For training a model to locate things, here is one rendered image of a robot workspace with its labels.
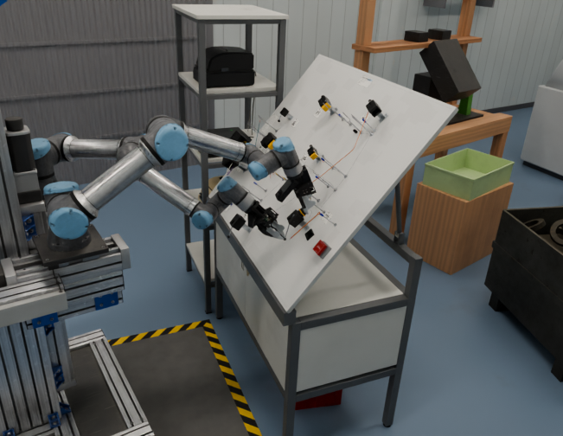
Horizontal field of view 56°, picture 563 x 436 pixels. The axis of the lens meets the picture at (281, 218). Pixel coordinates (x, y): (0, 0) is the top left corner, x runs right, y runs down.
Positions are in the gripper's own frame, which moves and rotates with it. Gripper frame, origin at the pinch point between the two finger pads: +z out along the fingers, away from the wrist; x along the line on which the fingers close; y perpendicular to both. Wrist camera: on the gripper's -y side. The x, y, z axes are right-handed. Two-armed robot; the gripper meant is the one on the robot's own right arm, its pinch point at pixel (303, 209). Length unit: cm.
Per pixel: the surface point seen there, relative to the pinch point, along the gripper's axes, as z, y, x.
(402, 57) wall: 207, 204, 460
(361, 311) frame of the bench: 41, 5, -29
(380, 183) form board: -6.7, 31.1, -12.0
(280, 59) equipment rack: -17, 22, 107
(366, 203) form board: -3.0, 23.1, -15.3
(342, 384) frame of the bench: 74, -16, -36
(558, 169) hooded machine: 298, 282, 248
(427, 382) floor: 141, 26, -14
